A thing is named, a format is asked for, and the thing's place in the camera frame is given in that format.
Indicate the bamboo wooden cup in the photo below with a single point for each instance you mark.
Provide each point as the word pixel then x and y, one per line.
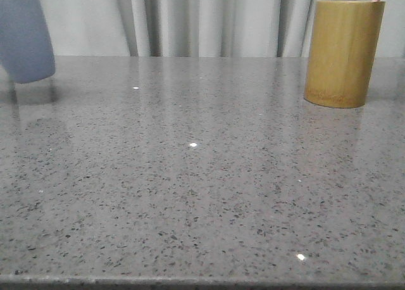
pixel 342 52

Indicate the blue plastic cup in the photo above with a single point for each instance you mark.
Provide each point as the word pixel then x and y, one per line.
pixel 26 50

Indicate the grey curtain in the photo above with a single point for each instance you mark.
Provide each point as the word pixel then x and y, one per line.
pixel 204 28

